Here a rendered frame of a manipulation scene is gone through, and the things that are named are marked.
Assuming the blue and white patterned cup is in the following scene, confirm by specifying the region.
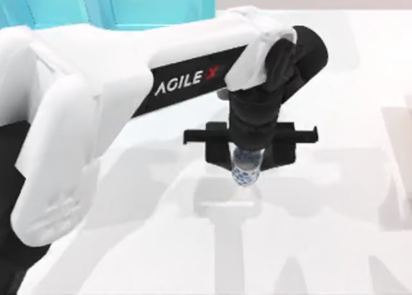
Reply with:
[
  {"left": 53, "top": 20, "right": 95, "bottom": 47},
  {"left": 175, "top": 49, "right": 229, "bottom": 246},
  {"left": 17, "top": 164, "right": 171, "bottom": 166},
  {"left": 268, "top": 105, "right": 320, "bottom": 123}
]
[{"left": 231, "top": 147, "right": 263, "bottom": 189}]

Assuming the light blue rack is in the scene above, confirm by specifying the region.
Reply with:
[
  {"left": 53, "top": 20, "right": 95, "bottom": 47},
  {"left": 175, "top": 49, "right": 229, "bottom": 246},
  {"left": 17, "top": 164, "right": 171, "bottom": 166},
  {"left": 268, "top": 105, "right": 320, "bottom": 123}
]
[{"left": 0, "top": 0, "right": 218, "bottom": 32}]

